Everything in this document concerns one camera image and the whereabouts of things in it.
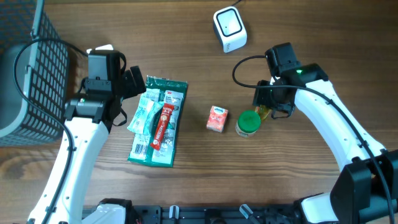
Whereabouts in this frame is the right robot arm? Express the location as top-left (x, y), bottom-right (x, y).
top-left (253, 43), bottom-right (397, 223)

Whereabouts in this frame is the white barcode scanner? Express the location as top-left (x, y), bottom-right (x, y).
top-left (213, 6), bottom-right (248, 53)

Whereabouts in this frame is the right camera cable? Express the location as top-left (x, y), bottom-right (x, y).
top-left (232, 55), bottom-right (396, 224)

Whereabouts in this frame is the green lid jar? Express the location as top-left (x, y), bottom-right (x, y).
top-left (235, 110), bottom-right (261, 138)

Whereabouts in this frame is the red Nescafe sachet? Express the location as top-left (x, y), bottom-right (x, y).
top-left (150, 103), bottom-right (174, 151)

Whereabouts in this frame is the dark grey mesh basket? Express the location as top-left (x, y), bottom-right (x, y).
top-left (1, 1), bottom-right (69, 147)

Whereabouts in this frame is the orange Kleenex tissue pack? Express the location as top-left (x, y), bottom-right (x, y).
top-left (206, 106), bottom-right (228, 133)

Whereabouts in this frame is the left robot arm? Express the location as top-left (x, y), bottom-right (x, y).
top-left (27, 50), bottom-right (146, 223)

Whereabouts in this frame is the left camera cable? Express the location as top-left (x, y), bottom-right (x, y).
top-left (12, 37), bottom-right (90, 224)

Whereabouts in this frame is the camera cable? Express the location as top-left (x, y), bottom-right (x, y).
top-left (12, 37), bottom-right (90, 224)
top-left (232, 55), bottom-right (396, 224)

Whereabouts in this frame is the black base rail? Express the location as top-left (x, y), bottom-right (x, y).
top-left (82, 203), bottom-right (299, 224)

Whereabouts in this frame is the yellow Vim dish soap bottle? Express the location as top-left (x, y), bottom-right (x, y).
top-left (254, 105), bottom-right (271, 122)

